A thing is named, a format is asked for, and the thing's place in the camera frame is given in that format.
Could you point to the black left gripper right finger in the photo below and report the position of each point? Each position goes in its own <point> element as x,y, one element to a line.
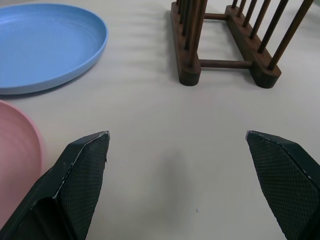
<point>287,180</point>

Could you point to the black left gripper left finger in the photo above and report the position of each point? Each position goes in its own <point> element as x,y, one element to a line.
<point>62,195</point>

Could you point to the dark wooden dish rack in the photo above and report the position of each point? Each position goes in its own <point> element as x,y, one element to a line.
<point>190,67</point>

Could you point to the blue round plate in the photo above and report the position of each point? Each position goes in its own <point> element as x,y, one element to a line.
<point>45,45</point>

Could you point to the pink round plate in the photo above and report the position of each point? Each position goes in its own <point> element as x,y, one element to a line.
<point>15,150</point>

